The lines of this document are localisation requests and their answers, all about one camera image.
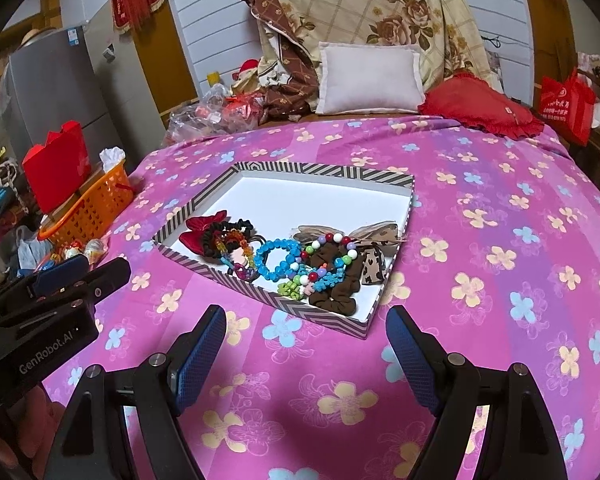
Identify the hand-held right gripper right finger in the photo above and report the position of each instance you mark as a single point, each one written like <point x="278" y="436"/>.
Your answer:
<point x="410" y="360"/>

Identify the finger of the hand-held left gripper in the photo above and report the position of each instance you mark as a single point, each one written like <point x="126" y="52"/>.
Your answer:
<point x="55" y="275"/>
<point x="105" y="280"/>

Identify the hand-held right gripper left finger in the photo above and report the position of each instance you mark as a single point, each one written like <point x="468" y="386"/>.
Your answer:
<point x="200" y="355"/>

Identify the striped cardboard box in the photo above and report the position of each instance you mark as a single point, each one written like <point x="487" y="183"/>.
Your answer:
<point x="330" y="322"/>

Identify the black scrunchie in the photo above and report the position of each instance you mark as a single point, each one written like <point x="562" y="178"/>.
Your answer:
<point x="211" y="240"/>

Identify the turquoise flower scrunchie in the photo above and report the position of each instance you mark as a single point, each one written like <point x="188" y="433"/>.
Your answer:
<point x="325" y="282"/>

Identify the person's left hand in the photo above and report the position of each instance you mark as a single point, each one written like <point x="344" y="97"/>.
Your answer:
<point x="25" y="430"/>

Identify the round painted figurine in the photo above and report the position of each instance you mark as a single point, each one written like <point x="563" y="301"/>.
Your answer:
<point x="94" y="250"/>
<point x="73" y="251"/>

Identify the blue white plastic bag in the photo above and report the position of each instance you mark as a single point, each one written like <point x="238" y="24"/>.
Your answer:
<point x="32" y="252"/>

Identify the orange plastic basket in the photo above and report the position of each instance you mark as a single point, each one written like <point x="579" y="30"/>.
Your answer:
<point x="90" y="205"/>

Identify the brown scrunchie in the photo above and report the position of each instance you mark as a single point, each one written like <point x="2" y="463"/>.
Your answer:
<point x="330" y="302"/>

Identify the red bow hair clip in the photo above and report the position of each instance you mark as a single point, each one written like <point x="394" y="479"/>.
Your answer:
<point x="195" y="235"/>

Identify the leopard print bow hair clip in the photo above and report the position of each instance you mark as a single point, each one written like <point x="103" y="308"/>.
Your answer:
<point x="375" y="260"/>

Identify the red paper bag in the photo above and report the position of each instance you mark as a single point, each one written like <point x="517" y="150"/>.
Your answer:
<point x="55" y="165"/>

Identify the pink floral bedsheet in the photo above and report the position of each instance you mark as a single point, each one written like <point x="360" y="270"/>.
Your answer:
<point x="505" y="260"/>

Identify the clear plastic bag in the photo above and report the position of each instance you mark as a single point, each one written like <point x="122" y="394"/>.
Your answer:
<point x="195" y="120"/>

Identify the grey refrigerator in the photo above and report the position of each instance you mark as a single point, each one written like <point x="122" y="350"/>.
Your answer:
<point x="60" y="85"/>

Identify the yellow capped bottle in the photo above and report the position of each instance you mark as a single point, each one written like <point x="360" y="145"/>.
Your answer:
<point x="212" y="80"/>

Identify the wooden door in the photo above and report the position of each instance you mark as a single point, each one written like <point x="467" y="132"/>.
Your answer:
<point x="165" y="60"/>

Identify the red white plush toy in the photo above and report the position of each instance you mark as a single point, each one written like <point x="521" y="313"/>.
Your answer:
<point x="247" y="72"/>

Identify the red ruffled cushion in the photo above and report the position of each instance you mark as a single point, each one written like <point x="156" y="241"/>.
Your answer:
<point x="480" y="105"/>

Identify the brown patterned quilt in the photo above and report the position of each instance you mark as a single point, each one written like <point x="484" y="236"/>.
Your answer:
<point x="285" y="85"/>

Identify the white pillow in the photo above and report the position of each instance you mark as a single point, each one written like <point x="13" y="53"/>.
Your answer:
<point x="370" y="80"/>

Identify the red tote bag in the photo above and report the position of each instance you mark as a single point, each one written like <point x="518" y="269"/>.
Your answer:
<point x="567" y="105"/>

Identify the cream floral quilt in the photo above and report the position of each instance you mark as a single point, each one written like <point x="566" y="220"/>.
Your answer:
<point x="370" y="0"/>

